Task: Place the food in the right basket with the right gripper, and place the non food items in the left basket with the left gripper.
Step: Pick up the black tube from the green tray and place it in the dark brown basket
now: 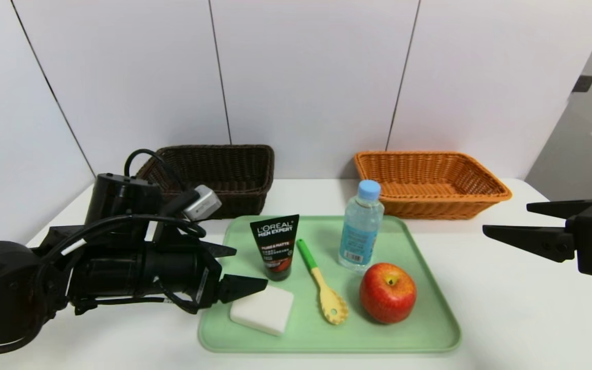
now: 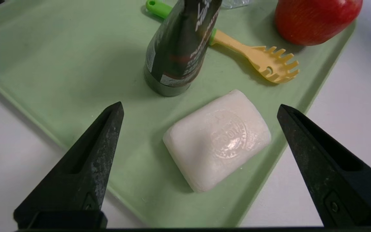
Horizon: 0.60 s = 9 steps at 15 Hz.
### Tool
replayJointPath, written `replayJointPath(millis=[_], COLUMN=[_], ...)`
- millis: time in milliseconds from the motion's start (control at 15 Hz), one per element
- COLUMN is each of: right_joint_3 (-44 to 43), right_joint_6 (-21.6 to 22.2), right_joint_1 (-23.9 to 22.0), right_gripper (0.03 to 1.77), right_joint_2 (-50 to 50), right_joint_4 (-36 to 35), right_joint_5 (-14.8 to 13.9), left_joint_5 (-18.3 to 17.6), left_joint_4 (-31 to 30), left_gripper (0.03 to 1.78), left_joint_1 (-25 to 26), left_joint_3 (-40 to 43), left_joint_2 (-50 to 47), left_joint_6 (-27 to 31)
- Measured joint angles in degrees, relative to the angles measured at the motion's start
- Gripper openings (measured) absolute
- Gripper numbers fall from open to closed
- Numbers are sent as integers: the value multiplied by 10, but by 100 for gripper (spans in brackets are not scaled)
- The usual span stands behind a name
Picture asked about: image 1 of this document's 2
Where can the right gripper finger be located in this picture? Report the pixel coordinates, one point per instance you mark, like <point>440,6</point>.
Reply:
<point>532,240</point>
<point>558,208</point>

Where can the red apple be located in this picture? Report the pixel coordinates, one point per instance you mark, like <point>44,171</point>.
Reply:
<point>388,295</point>

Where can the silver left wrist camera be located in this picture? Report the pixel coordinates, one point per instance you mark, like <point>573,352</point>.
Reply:
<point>204,203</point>

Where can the dark brown wicker basket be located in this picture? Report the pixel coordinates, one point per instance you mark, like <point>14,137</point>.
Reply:
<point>239,174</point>

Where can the white soap bar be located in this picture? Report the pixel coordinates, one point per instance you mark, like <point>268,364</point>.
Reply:
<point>265,313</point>

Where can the black wall fixture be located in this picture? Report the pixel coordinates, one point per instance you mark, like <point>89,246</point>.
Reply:
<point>583,84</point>

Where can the orange wicker basket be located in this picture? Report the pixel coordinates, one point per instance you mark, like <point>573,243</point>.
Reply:
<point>429,172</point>

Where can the light green plastic tray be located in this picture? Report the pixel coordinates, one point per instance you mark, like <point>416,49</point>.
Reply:
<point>301,334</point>

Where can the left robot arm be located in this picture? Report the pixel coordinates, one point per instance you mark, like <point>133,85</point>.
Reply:
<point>8,288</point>

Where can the black face wash tube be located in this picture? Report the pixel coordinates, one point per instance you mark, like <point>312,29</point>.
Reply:
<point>274,241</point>

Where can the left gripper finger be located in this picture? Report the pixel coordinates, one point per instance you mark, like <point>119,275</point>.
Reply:
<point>237,288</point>
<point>220,251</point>

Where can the clear water bottle blue cap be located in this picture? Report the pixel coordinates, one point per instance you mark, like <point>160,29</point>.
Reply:
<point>360,231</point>

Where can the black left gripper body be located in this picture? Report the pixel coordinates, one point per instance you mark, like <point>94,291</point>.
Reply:
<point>207,284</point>

